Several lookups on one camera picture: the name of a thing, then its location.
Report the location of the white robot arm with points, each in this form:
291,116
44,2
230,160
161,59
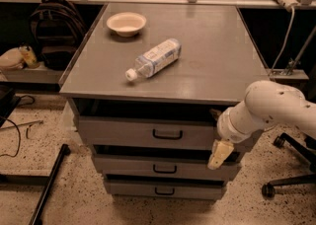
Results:
265,104

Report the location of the grey drawer cabinet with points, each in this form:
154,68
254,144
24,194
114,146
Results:
216,65

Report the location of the grey bottom drawer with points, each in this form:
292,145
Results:
160,189

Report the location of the grey drawer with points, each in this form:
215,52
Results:
160,189
147,133
163,168

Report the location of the grey top drawer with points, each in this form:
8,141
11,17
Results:
147,133

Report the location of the grey middle drawer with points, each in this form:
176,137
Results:
163,168

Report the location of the clear plastic water bottle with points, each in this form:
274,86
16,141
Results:
157,58

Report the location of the white paper bowl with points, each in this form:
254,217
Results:
126,24

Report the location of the dark brown backpack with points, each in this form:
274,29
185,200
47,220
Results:
58,29

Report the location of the black device at left edge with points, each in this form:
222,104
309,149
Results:
8,101

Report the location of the black metal floor frame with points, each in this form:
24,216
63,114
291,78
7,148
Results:
46,182

